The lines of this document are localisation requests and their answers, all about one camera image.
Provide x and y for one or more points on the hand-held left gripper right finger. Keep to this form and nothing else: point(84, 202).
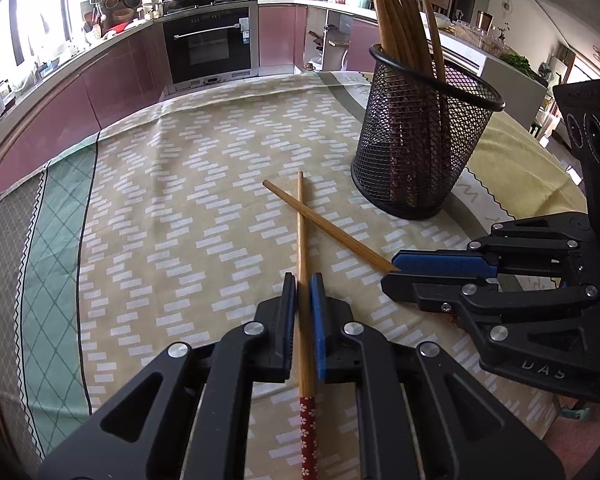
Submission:
point(317, 320)

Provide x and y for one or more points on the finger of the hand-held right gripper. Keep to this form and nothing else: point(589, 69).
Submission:
point(430, 295)
point(440, 264)

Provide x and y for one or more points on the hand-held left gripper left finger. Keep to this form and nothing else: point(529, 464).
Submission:
point(291, 320)

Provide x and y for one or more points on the bunch of wooden chopsticks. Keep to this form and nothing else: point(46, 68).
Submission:
point(395, 20)

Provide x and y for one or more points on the person's right forearm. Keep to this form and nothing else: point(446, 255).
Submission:
point(590, 445)

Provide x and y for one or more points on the white island counter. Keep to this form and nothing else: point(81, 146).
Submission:
point(505, 90)

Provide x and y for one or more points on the green vegetables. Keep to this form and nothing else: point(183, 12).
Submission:
point(519, 64)

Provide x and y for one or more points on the patterned tablecloth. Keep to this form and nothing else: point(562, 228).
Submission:
point(180, 210)

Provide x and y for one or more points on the pink kitchen cabinets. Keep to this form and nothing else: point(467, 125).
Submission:
point(105, 90)
point(277, 35)

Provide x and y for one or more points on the built-in black oven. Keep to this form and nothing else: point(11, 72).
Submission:
point(205, 50)

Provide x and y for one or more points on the red basin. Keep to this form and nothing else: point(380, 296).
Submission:
point(121, 26)

